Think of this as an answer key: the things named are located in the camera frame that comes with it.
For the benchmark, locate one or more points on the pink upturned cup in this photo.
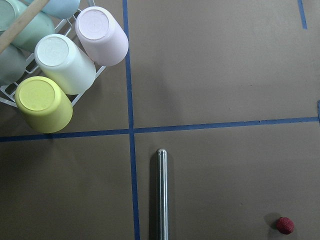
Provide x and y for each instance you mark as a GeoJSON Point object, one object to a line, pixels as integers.
{"type": "Point", "coordinates": [101, 36]}

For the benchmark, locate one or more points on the white upturned cup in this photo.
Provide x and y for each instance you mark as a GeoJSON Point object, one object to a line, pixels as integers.
{"type": "Point", "coordinates": [65, 63]}

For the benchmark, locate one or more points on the yellow-green upturned cup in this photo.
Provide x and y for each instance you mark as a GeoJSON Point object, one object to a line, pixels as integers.
{"type": "Point", "coordinates": [43, 104]}

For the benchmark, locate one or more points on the blue upturned cup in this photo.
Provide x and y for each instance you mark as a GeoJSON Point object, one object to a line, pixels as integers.
{"type": "Point", "coordinates": [61, 9]}

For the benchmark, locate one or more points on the grey upturned cup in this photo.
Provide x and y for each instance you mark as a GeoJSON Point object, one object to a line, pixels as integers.
{"type": "Point", "coordinates": [12, 65]}

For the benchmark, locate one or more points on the mint green upturned cup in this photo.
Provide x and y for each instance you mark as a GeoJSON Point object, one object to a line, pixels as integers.
{"type": "Point", "coordinates": [40, 26]}

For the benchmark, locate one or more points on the steel muddler black tip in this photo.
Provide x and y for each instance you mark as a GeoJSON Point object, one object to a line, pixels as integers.
{"type": "Point", "coordinates": [158, 196]}

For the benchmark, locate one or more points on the red strawberry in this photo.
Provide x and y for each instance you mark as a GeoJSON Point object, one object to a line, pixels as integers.
{"type": "Point", "coordinates": [285, 225]}

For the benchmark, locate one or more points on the white wire cup rack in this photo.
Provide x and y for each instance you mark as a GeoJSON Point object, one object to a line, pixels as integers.
{"type": "Point", "coordinates": [64, 27]}

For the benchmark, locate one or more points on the wooden rack handle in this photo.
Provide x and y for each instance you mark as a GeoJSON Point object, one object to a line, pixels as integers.
{"type": "Point", "coordinates": [21, 22]}

